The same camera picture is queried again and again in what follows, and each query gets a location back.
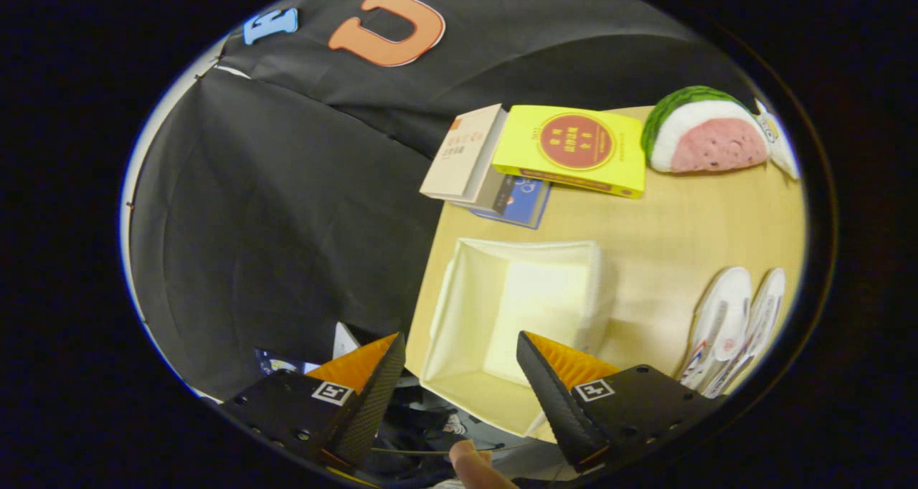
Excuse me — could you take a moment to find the white canvas shoe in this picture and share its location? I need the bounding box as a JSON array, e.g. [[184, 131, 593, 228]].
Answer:
[[678, 265, 754, 393], [706, 268, 787, 400]]

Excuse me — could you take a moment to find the cream fabric storage box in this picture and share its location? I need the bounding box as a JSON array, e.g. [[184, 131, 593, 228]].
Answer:
[[420, 238, 614, 440]]

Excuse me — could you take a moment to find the watermelon slice plush toy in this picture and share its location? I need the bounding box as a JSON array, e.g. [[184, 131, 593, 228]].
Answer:
[[640, 85, 772, 174]]

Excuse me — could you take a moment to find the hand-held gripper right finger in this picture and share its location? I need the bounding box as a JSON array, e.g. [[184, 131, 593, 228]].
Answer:
[[516, 331, 725, 474]]

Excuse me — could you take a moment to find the white board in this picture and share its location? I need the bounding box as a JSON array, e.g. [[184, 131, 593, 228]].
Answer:
[[333, 322, 363, 361]]

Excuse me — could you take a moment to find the blue cover book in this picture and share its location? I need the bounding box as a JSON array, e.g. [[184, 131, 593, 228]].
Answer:
[[470, 175, 553, 230]]

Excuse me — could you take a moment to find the small white plush toy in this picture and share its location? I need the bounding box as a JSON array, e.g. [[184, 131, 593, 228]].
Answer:
[[753, 100, 800, 181]]

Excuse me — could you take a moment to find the yellow book with red circle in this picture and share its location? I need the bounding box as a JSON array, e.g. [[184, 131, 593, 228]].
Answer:
[[492, 105, 646, 199]]

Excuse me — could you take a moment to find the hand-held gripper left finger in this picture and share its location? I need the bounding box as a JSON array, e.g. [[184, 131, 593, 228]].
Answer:
[[219, 331, 407, 475]]

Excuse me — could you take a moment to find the beige paperback book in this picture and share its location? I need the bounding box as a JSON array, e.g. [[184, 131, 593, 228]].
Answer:
[[420, 103, 508, 204]]

